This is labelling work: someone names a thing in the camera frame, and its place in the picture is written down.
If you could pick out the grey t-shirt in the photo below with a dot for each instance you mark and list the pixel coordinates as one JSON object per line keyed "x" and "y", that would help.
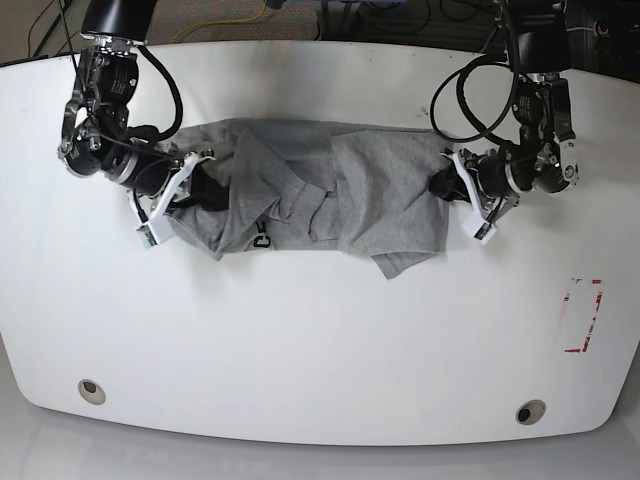
{"x": 301, "y": 185}

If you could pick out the left table grommet hole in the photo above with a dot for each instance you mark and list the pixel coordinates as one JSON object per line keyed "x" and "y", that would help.
{"x": 91, "y": 392}

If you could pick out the table grommet hole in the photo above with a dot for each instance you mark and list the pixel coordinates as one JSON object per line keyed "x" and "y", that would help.
{"x": 91, "y": 392}
{"x": 530, "y": 412}

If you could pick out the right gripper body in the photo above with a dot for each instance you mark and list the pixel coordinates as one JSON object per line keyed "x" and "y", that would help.
{"x": 146, "y": 174}

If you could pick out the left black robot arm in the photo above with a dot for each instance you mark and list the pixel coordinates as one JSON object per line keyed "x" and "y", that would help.
{"x": 533, "y": 134}

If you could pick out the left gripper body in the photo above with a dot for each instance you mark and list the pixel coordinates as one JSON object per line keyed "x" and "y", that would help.
{"x": 552, "y": 170}

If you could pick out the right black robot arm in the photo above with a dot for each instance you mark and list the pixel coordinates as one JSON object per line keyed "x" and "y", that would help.
{"x": 95, "y": 135}

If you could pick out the right table grommet hole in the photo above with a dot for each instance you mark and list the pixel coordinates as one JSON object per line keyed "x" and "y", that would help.
{"x": 530, "y": 412}

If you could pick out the red tape marking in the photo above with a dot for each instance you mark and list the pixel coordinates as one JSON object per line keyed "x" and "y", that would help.
{"x": 579, "y": 311}

